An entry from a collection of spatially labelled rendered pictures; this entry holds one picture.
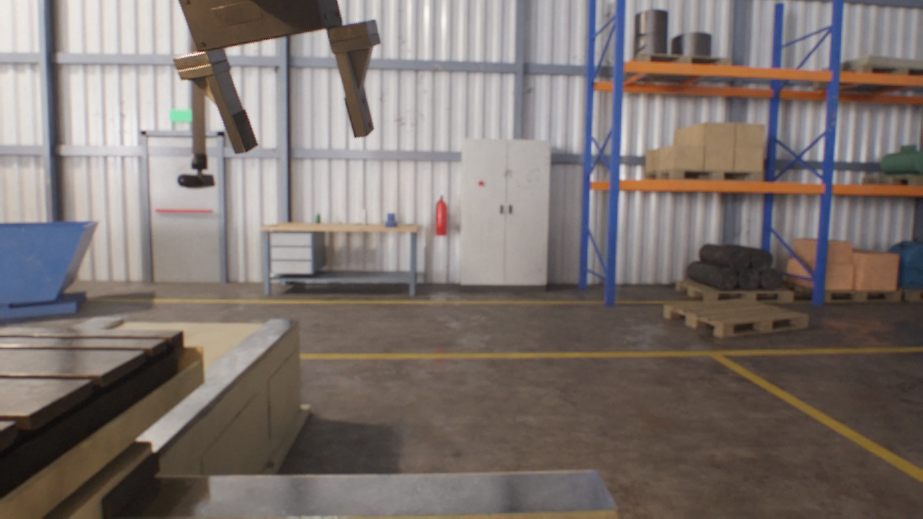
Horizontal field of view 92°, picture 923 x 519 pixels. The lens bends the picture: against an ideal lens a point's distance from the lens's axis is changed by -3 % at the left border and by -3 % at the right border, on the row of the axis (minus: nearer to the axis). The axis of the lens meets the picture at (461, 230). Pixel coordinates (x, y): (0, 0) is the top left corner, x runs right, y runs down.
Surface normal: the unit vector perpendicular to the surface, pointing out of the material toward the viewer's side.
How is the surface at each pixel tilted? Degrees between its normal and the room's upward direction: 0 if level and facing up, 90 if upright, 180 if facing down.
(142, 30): 90
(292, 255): 90
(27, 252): 90
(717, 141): 90
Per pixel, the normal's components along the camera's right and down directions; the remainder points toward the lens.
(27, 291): 0.53, 0.07
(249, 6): -0.11, 0.47
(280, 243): 0.06, 0.08
